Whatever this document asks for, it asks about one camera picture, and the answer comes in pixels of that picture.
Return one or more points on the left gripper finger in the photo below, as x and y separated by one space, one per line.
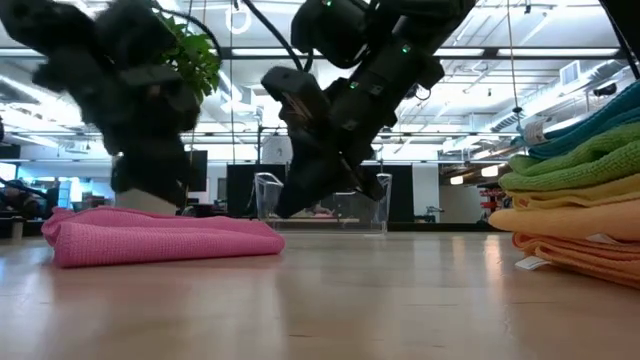
150 175

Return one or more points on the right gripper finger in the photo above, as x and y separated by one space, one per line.
310 185
365 182

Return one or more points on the pink microfiber towel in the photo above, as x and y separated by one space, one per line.
150 240

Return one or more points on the yellow microfiber towel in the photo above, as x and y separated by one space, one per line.
575 197

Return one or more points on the green microfiber towel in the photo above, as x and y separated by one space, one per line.
575 167

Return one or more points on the orange microfiber towel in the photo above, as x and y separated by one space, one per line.
615 272
575 247
575 220

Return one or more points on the blue microfiber towel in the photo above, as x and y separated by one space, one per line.
600 127

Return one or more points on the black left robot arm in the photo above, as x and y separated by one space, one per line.
75 35

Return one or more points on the clear plastic bin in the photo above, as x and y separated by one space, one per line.
265 192

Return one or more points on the white box unit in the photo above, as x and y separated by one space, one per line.
277 150

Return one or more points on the black monitor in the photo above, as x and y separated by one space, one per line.
200 170

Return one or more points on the black partition panels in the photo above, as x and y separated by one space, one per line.
240 190

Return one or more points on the green plant in white pot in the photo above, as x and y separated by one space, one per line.
197 60

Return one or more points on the shelf with red bins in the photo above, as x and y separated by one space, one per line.
492 200

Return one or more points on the person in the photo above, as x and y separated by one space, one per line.
22 202

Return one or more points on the small grey cylinder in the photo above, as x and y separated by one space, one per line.
17 229

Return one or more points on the small black ceiling spotlight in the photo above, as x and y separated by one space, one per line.
605 90

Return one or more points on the black metal table frame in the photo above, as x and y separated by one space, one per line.
625 25

